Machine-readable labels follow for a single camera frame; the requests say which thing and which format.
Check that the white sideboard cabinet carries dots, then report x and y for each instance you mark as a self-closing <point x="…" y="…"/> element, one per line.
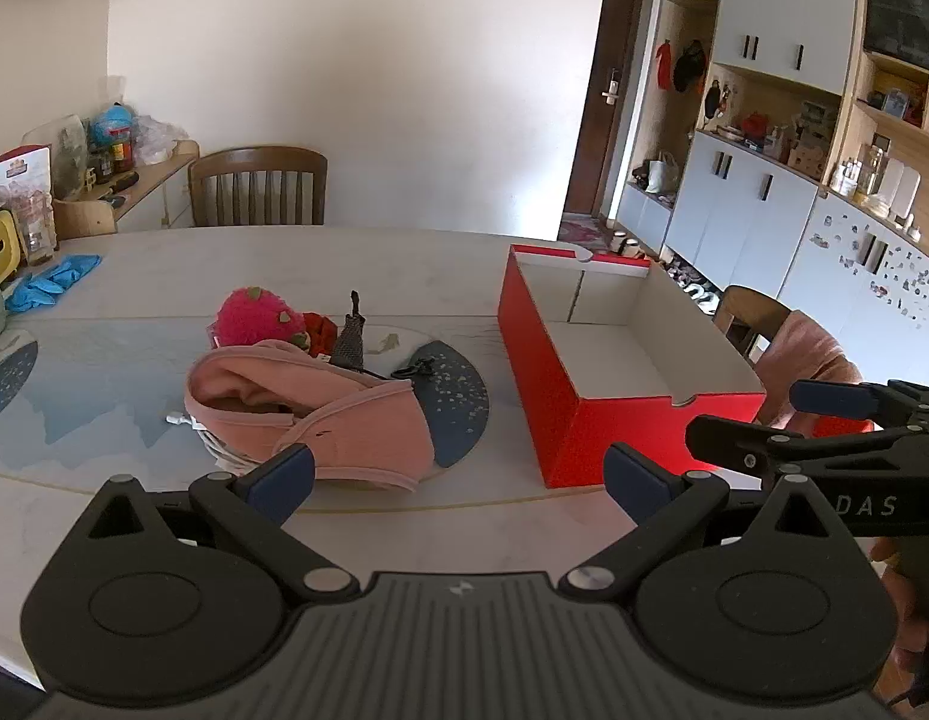
<point x="157" y="195"/>

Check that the small wooden box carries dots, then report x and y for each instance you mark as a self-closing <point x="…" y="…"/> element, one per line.
<point x="82" y="219"/>

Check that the pink plush toy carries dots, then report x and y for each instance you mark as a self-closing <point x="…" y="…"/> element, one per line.
<point x="247" y="315"/>

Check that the white cardboard box red trim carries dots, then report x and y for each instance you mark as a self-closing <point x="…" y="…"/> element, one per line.
<point x="539" y="390"/>

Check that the small black clip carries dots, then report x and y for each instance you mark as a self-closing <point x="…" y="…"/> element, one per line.
<point x="415" y="369"/>

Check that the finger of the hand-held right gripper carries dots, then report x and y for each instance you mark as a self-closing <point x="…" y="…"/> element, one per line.
<point x="828" y="395"/>
<point x="734" y="441"/>

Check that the blue gloves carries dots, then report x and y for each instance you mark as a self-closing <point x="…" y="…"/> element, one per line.
<point x="52" y="281"/>

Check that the red patterned rug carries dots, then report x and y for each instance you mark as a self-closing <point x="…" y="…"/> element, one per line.
<point x="584" y="229"/>

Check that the red and white carton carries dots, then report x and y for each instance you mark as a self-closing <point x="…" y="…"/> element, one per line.
<point x="22" y="169"/>

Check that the glass jar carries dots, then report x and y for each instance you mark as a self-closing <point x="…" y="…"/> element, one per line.
<point x="33" y="229"/>

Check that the clear plastic bag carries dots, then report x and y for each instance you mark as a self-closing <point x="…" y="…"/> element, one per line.
<point x="158" y="139"/>

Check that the white tote bag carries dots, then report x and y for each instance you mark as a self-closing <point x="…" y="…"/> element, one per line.
<point x="663" y="174"/>

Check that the red cloth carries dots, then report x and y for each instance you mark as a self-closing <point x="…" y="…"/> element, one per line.
<point x="322" y="330"/>

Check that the row of shoes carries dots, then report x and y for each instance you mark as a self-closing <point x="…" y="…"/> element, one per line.
<point x="689" y="281"/>

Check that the white and wood cabinet unit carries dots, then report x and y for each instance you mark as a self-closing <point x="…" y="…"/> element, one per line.
<point x="749" y="202"/>

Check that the blue bag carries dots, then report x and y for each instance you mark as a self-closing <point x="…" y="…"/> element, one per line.
<point x="112" y="124"/>

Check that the blue printed table mat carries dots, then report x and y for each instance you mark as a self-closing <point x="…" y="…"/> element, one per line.
<point x="457" y="405"/>

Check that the dark wooden door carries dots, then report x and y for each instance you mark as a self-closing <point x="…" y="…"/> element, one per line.
<point x="606" y="52"/>

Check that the red hanging garment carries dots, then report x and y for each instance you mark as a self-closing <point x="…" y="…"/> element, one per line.
<point x="663" y="64"/>

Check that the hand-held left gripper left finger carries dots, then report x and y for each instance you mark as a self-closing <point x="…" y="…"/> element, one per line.
<point x="284" y="476"/>

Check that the pink fringed scarf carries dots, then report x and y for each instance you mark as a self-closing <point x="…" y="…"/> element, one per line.
<point x="809" y="360"/>

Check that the pink fleece headband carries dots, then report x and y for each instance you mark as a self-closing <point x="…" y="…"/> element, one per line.
<point x="359" y="427"/>

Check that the grey mesh pouch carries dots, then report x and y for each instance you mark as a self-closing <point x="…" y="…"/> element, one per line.
<point x="350" y="341"/>

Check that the person's right hand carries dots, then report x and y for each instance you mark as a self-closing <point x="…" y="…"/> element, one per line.
<point x="905" y="600"/>

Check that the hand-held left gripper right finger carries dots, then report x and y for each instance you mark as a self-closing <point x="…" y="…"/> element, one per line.
<point x="633" y="484"/>

